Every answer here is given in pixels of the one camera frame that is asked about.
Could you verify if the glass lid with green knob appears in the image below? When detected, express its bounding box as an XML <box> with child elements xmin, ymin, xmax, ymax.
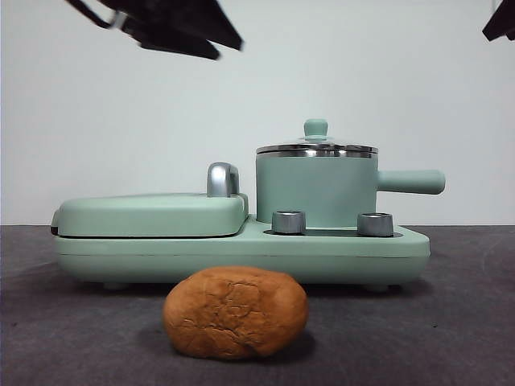
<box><xmin>256</xmin><ymin>117</ymin><xmax>379</xmax><ymax>158</ymax></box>

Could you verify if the mint green griddle cover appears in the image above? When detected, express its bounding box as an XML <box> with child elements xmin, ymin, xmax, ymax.
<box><xmin>51</xmin><ymin>192</ymin><xmax>251</xmax><ymax>240</ymax></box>

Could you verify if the mint green breakfast machine base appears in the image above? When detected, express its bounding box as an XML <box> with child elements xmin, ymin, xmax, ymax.
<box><xmin>55</xmin><ymin>214</ymin><xmax>431</xmax><ymax>292</ymax></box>

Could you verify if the black braided cable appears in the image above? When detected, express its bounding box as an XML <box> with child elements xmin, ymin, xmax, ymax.
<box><xmin>65</xmin><ymin>0</ymin><xmax>117</xmax><ymax>30</ymax></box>

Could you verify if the brown potato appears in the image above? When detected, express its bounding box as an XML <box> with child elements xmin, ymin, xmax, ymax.
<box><xmin>162</xmin><ymin>265</ymin><xmax>311</xmax><ymax>361</ymax></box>

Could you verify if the silver dial knob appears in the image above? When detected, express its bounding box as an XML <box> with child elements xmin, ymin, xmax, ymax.
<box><xmin>271</xmin><ymin>210</ymin><xmax>307</xmax><ymax>236</ymax></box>
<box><xmin>356</xmin><ymin>211</ymin><xmax>395</xmax><ymax>238</ymax></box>

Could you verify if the silver griddle cover handle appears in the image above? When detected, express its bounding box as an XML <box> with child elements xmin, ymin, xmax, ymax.
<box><xmin>206</xmin><ymin>162</ymin><xmax>243</xmax><ymax>199</ymax></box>

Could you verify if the mint green handled pot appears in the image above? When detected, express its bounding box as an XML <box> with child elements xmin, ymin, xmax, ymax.
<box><xmin>255</xmin><ymin>146</ymin><xmax>447</xmax><ymax>228</ymax></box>

